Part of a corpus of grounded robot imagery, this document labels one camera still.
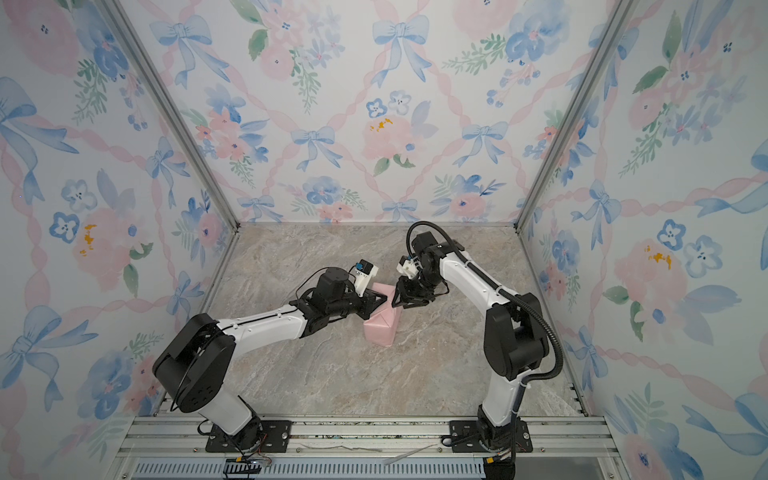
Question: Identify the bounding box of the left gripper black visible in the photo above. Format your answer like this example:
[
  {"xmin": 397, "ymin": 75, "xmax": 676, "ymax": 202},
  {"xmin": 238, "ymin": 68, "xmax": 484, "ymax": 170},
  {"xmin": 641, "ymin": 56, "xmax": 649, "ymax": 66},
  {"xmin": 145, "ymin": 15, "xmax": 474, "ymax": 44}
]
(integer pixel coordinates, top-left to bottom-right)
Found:
[{"xmin": 328, "ymin": 288, "xmax": 389, "ymax": 322}]

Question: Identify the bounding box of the purple pink wrapping paper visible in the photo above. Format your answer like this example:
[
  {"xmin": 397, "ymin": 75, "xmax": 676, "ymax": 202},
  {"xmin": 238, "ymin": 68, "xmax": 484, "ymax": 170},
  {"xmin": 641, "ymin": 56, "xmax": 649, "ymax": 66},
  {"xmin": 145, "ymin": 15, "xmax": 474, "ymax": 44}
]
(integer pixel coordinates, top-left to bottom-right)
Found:
[{"xmin": 363, "ymin": 282, "xmax": 403, "ymax": 347}]

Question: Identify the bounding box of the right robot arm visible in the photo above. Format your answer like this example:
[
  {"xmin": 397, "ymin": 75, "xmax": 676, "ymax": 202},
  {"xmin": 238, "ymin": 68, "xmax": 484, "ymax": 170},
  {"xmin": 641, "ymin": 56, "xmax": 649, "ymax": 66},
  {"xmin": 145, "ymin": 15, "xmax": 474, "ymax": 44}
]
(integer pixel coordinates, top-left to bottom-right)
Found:
[{"xmin": 392, "ymin": 243, "xmax": 550, "ymax": 452}]

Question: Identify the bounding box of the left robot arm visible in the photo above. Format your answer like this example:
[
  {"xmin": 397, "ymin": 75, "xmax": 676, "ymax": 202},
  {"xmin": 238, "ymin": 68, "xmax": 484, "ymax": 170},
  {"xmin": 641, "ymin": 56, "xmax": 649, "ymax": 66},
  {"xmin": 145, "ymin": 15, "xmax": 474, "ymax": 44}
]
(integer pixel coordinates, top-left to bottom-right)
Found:
[{"xmin": 152, "ymin": 267, "xmax": 395, "ymax": 453}]

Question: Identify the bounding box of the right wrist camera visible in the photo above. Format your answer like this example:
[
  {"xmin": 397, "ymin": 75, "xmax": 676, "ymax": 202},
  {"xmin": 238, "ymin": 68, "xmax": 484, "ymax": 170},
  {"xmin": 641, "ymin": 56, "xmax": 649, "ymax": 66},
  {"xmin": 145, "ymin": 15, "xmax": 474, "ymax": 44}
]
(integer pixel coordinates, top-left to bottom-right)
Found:
[{"xmin": 396, "ymin": 232, "xmax": 439, "ymax": 280}]

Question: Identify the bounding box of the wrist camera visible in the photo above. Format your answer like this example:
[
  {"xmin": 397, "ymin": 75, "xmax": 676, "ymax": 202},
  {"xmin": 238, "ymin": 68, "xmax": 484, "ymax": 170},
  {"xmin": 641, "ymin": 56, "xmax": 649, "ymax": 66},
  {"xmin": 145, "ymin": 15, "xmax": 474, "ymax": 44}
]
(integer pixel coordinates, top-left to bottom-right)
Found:
[
  {"xmin": 396, "ymin": 232, "xmax": 439, "ymax": 280},
  {"xmin": 351, "ymin": 259, "xmax": 378, "ymax": 297}
]

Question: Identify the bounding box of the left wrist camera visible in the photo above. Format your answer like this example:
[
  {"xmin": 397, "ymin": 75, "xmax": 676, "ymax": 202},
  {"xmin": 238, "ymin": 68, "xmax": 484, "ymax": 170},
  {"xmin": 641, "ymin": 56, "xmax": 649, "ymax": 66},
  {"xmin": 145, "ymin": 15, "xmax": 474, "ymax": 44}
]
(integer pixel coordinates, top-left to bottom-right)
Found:
[{"xmin": 351, "ymin": 259, "xmax": 378, "ymax": 297}]

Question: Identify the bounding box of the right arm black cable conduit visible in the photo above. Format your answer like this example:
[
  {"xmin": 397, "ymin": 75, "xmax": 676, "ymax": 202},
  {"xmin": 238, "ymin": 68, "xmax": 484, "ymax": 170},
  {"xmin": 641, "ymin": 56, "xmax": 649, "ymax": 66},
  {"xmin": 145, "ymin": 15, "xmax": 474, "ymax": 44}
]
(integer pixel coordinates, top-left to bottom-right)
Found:
[{"xmin": 406, "ymin": 220, "xmax": 564, "ymax": 382}]

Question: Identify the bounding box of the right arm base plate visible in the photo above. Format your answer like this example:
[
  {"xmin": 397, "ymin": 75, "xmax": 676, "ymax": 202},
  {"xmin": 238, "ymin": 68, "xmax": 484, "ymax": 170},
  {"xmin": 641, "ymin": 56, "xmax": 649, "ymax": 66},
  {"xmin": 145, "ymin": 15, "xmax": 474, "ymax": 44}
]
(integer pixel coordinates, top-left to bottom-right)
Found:
[{"xmin": 441, "ymin": 418, "xmax": 533, "ymax": 454}]

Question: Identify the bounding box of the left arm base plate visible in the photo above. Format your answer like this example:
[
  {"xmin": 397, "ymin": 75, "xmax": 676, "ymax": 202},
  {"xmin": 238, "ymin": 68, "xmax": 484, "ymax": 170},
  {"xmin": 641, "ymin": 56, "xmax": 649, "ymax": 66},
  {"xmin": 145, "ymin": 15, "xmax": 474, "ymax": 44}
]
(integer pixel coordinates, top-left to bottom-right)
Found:
[{"xmin": 205, "ymin": 420, "xmax": 293, "ymax": 454}]

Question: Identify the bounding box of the vented cable duct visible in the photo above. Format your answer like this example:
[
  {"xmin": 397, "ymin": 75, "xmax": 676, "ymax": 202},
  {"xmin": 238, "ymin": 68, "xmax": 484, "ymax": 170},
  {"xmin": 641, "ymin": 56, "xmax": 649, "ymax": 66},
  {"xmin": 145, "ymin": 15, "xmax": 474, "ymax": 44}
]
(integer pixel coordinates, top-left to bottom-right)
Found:
[{"xmin": 122, "ymin": 457, "xmax": 486, "ymax": 479}]

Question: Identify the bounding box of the aluminium frame rail front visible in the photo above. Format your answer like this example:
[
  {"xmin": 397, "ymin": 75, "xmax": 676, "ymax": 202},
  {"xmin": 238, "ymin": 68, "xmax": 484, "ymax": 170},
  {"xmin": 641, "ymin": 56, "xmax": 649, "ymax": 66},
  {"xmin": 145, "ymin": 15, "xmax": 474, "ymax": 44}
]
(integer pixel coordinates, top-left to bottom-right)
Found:
[{"xmin": 117, "ymin": 414, "xmax": 619, "ymax": 459}]

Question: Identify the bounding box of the right aluminium corner post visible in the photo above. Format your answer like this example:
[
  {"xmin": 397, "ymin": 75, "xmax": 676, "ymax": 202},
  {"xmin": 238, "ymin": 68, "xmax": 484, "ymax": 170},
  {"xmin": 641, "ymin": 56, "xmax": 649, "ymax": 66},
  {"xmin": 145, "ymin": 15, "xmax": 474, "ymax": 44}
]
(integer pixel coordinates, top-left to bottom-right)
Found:
[{"xmin": 514, "ymin": 0, "xmax": 636, "ymax": 235}]

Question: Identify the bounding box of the aluminium corner post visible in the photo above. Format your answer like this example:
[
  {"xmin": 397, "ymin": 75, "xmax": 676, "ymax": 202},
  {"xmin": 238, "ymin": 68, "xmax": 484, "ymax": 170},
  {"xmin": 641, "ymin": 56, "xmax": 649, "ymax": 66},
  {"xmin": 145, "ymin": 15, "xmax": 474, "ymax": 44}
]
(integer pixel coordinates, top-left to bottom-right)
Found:
[
  {"xmin": 95, "ymin": 0, "xmax": 240, "ymax": 232},
  {"xmin": 514, "ymin": 0, "xmax": 636, "ymax": 235}
]

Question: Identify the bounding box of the left aluminium corner post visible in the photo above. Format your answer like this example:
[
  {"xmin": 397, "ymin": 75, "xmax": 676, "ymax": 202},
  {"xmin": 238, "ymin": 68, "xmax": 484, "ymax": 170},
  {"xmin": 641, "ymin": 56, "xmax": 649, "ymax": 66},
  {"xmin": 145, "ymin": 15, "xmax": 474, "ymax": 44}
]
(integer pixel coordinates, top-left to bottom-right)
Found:
[{"xmin": 95, "ymin": 0, "xmax": 240, "ymax": 232}]

